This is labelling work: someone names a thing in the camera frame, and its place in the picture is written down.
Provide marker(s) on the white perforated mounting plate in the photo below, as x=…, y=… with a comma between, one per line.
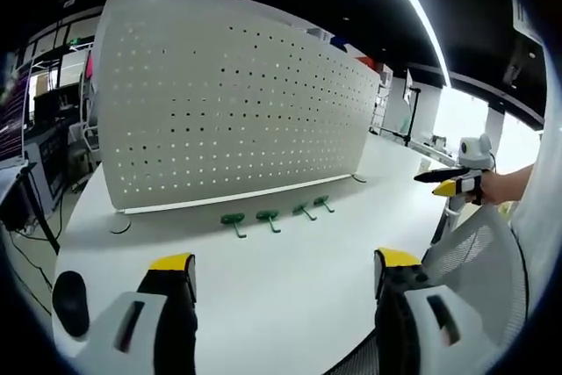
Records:
x=228, y=107

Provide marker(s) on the black stand leg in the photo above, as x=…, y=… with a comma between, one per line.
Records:
x=41, y=212

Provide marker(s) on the black computer mouse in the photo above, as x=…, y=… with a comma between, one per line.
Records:
x=71, y=302

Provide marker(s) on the laptop screen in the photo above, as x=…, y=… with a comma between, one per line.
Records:
x=13, y=120

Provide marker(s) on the green hook assembly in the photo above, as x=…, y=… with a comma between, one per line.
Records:
x=301, y=208
x=267, y=215
x=321, y=201
x=232, y=218

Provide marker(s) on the white mesh office chair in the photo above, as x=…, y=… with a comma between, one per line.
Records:
x=478, y=261

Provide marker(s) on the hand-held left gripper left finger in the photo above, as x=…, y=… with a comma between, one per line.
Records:
x=140, y=331

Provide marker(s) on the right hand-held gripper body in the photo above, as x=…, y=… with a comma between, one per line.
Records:
x=472, y=149

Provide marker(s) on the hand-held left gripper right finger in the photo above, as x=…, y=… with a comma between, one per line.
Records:
x=421, y=322

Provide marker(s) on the ceiling light strip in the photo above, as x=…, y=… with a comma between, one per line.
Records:
x=421, y=15

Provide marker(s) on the black tripod stand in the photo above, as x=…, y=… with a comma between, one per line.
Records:
x=410, y=116

